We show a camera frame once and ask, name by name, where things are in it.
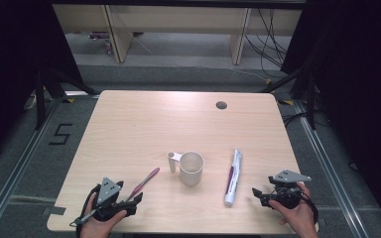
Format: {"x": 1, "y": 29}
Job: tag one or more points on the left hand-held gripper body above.
{"x": 107, "y": 191}

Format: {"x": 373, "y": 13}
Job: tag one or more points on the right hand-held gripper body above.
{"x": 289, "y": 195}

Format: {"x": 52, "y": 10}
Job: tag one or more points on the pink toothbrush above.
{"x": 145, "y": 181}

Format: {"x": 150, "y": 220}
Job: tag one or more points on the white and purple toothpaste tube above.
{"x": 233, "y": 180}

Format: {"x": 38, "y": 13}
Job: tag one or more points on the person's right hand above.
{"x": 299, "y": 219}

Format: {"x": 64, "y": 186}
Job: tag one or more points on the person's left hand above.
{"x": 96, "y": 228}

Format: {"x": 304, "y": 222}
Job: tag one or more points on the black metal stand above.
{"x": 311, "y": 99}
{"x": 40, "y": 99}

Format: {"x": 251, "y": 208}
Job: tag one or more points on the black curtain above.
{"x": 10, "y": 66}
{"x": 360, "y": 82}

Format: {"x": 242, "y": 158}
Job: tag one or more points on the beige wooden bench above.
{"x": 178, "y": 20}

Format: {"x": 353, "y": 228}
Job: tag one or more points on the aluminium floor rail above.
{"x": 330, "y": 172}
{"x": 16, "y": 168}

